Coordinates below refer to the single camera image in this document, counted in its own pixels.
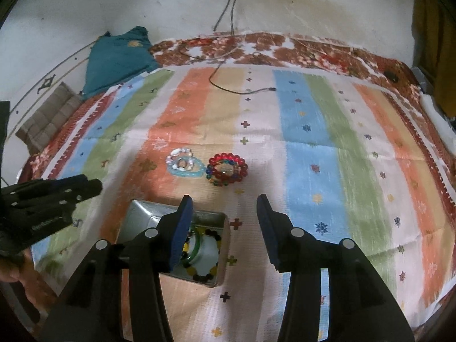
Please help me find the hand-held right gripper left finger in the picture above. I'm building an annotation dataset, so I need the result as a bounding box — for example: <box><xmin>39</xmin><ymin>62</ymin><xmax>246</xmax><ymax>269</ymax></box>
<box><xmin>39</xmin><ymin>194</ymin><xmax>195</xmax><ymax>342</ymax></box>

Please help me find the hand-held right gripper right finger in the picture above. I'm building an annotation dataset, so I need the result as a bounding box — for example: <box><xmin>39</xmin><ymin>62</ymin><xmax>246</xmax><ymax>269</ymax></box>
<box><xmin>256</xmin><ymin>193</ymin><xmax>416</xmax><ymax>342</ymax></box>

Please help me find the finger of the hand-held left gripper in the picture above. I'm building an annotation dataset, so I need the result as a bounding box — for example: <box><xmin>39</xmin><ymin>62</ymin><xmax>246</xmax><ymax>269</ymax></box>
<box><xmin>2</xmin><ymin>174</ymin><xmax>89</xmax><ymax>203</ymax></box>
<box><xmin>14</xmin><ymin>179</ymin><xmax>104</xmax><ymax>221</ymax></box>

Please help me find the metal tin box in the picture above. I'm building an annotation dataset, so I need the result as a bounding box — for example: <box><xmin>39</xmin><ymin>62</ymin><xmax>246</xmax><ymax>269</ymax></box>
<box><xmin>116</xmin><ymin>199</ymin><xmax>229</xmax><ymax>288</ymax></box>

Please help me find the light blue bead bracelet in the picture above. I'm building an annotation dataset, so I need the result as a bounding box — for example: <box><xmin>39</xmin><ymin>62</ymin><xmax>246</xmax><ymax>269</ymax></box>
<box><xmin>167</xmin><ymin>160</ymin><xmax>208</xmax><ymax>178</ymax></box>

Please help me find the red bead bracelet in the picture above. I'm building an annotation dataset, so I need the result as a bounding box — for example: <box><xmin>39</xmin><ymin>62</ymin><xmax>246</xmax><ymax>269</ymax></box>
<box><xmin>207</xmin><ymin>152</ymin><xmax>249</xmax><ymax>187</ymax></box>

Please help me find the multicoloured bead bracelet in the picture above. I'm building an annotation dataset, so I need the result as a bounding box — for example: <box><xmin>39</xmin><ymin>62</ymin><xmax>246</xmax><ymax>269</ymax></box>
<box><xmin>213</xmin><ymin>160</ymin><xmax>239</xmax><ymax>179</ymax></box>

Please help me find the white bead bracelet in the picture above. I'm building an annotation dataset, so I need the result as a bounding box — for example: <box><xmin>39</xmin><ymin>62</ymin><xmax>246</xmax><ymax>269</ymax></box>
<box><xmin>167</xmin><ymin>148</ymin><xmax>196</xmax><ymax>172</ymax></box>

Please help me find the person's left hand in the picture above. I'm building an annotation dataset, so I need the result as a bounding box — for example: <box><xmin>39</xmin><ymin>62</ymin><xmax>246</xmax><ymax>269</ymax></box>
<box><xmin>0</xmin><ymin>250</ymin><xmax>34</xmax><ymax>284</ymax></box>

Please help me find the green jade bangle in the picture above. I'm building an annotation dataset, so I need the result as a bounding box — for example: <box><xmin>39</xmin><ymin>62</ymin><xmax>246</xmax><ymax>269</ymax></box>
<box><xmin>187</xmin><ymin>233</ymin><xmax>222</xmax><ymax>261</ymax></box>

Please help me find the brown quilted cushion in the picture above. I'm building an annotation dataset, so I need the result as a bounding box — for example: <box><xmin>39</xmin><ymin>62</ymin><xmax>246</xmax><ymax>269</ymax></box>
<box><xmin>15</xmin><ymin>81</ymin><xmax>84</xmax><ymax>154</ymax></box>

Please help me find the striped colourful blanket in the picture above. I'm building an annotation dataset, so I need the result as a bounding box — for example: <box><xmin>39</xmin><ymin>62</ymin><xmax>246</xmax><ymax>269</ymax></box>
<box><xmin>31</xmin><ymin>65</ymin><xmax>456</xmax><ymax>342</ymax></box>

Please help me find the teal pillow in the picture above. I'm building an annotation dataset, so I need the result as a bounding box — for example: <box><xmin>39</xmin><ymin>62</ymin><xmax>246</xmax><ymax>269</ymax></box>
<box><xmin>81</xmin><ymin>26</ymin><xmax>160</xmax><ymax>101</ymax></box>

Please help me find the yellow curtain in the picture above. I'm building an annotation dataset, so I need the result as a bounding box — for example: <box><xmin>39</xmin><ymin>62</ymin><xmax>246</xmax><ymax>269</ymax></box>
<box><xmin>411</xmin><ymin>0</ymin><xmax>456</xmax><ymax>119</ymax></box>

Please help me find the dark and yellow bead bracelet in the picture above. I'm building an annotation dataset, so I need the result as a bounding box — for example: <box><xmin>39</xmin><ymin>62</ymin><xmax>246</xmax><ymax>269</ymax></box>
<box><xmin>183</xmin><ymin>227</ymin><xmax>224</xmax><ymax>281</ymax></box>

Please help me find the metal bed headboard rail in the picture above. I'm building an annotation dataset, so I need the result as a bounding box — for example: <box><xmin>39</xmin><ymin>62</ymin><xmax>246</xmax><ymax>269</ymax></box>
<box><xmin>8</xmin><ymin>38</ymin><xmax>102</xmax><ymax>134</ymax></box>

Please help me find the long black charging cable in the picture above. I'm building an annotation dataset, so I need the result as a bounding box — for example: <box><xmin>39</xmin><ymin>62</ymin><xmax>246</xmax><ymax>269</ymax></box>
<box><xmin>209</xmin><ymin>0</ymin><xmax>277</xmax><ymax>95</ymax></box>

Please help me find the white cable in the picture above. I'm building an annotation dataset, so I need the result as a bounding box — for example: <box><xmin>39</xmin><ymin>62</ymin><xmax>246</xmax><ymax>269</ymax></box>
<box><xmin>178</xmin><ymin>34</ymin><xmax>250</xmax><ymax>61</ymax></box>

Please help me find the short black cable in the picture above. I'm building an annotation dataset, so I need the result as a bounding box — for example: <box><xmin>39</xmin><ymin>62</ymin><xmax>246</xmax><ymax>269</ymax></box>
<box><xmin>213</xmin><ymin>0</ymin><xmax>234</xmax><ymax>32</ymax></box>

